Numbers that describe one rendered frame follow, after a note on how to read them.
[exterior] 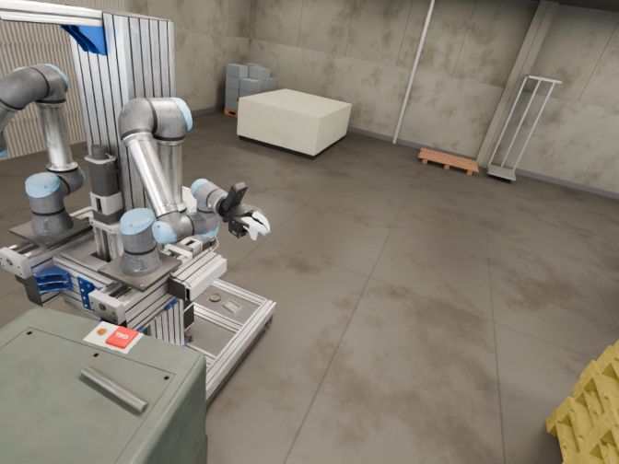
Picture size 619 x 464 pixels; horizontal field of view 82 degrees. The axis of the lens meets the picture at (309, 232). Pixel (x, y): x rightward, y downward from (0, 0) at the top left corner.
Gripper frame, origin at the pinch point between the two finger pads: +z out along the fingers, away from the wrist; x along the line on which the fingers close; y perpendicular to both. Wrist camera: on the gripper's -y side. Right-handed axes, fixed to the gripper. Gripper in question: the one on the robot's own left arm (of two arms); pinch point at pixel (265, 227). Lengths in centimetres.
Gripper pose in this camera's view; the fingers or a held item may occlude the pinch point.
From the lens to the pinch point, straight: 102.2
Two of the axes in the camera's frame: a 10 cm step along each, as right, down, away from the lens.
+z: 7.1, 4.4, -5.4
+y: -0.6, 8.1, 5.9
